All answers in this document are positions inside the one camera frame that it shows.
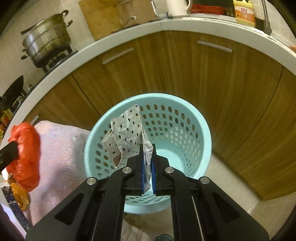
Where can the red plastic bag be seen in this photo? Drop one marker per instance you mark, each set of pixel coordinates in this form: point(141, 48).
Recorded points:
point(25, 168)

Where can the dark blue packet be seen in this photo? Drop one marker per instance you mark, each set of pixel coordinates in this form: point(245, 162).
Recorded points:
point(19, 215)

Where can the white kitchen countertop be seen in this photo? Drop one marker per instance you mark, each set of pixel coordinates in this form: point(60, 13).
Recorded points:
point(138, 34)

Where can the orange peel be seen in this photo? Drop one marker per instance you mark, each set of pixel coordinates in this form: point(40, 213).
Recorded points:
point(20, 195)

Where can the wooden cutting board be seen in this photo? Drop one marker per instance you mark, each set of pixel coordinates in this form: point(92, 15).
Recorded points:
point(107, 17)

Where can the white electric kettle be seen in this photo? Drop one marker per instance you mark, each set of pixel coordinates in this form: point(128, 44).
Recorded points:
point(171, 8)

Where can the black gas stove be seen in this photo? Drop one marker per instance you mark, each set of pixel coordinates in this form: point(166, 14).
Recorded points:
point(47, 69)

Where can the white spotted paper wrapper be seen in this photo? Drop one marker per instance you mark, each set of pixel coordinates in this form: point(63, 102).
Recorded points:
point(127, 138)

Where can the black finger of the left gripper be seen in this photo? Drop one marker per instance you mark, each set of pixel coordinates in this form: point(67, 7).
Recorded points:
point(8, 154)

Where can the yellow detergent bottle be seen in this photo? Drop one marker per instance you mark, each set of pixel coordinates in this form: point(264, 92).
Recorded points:
point(244, 13)

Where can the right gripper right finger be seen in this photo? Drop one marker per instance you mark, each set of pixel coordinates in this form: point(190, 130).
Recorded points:
point(200, 209)

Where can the black wok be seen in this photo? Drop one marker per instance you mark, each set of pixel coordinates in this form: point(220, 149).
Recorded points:
point(11, 94)

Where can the light blue perforated trash basket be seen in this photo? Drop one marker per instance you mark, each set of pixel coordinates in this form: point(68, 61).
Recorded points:
point(177, 129)

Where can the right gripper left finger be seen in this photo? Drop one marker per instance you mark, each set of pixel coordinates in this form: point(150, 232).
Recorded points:
point(94, 210)

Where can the wooden cabinet doors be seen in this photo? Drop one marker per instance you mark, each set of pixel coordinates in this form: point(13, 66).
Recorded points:
point(246, 97)

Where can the stainless steel steamer pot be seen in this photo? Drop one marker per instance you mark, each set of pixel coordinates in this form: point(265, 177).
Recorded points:
point(46, 39)

